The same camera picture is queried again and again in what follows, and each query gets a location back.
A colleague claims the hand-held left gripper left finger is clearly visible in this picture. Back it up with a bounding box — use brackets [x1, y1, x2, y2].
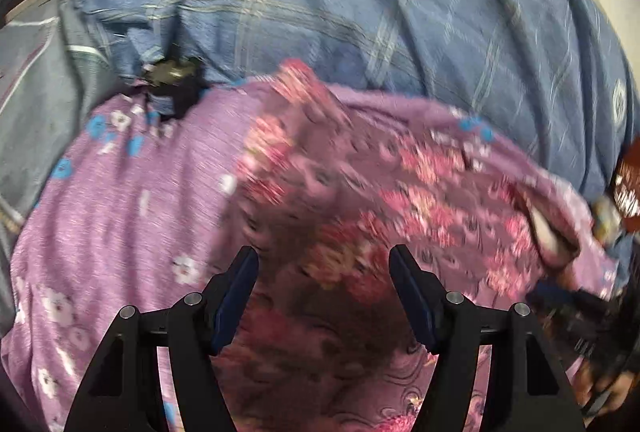
[64, 246, 260, 432]

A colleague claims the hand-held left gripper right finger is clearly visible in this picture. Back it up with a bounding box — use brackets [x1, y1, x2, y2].
[389, 243, 586, 432]

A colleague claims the maroon floral shirt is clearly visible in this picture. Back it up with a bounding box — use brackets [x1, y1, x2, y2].
[210, 59, 591, 432]

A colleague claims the person's right hand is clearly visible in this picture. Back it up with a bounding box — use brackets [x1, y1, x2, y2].
[575, 354, 640, 419]

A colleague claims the red plastic bag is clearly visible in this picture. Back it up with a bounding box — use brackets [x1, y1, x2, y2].
[612, 147, 640, 233]

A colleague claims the purple floral bed sheet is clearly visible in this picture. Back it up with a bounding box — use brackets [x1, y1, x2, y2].
[10, 76, 621, 432]

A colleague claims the small dark bottle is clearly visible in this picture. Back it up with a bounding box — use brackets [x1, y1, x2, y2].
[142, 56, 206, 119]

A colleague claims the blue plaid quilt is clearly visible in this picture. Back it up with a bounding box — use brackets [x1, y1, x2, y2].
[65, 0, 640, 213]

